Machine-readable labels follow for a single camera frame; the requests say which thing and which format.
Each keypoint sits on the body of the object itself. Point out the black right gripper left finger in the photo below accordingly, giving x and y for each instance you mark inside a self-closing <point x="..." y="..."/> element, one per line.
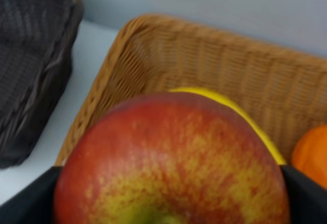
<point x="33" y="204"/>

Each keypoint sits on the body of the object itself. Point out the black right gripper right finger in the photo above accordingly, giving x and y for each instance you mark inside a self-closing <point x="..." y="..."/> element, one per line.
<point x="307" y="198"/>

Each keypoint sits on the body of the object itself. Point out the orange tangerine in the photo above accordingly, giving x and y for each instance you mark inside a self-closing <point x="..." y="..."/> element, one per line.
<point x="309" y="155"/>

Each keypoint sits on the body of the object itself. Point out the yellow banana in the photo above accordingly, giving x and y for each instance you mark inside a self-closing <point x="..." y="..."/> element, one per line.
<point x="229" y="103"/>

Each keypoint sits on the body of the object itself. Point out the red apple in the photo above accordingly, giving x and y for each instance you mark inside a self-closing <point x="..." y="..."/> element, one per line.
<point x="171" y="158"/>

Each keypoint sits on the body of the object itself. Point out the light brown wicker basket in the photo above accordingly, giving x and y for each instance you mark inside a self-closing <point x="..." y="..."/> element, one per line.
<point x="283" y="90"/>

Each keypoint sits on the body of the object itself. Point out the dark brown wicker basket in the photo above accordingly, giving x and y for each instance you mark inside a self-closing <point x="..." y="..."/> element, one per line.
<point x="37" y="37"/>

